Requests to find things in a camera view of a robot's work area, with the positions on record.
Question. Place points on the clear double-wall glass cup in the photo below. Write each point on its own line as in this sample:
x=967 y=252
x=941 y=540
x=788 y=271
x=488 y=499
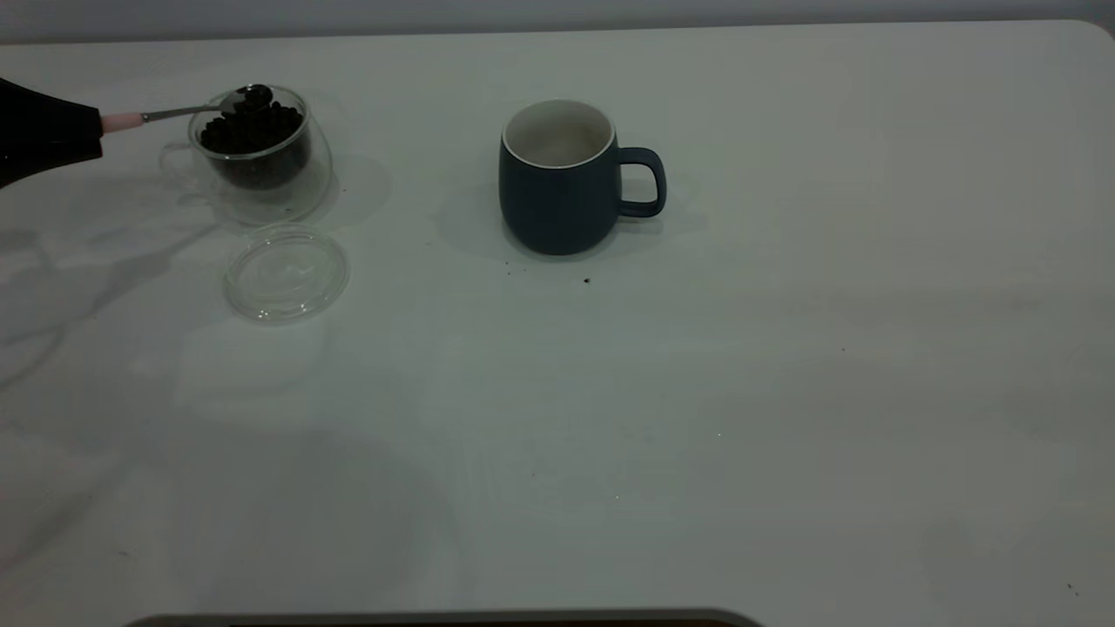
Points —
x=296 y=196

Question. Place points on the dark grey ceramic mug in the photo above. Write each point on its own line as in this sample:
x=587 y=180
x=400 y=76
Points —
x=557 y=209

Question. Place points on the dark coffee beans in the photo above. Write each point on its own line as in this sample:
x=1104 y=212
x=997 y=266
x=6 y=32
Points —
x=253 y=144

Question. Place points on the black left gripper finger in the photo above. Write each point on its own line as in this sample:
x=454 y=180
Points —
x=43 y=135

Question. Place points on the clear glass saucer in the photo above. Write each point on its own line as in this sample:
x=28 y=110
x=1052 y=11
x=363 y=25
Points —
x=287 y=279

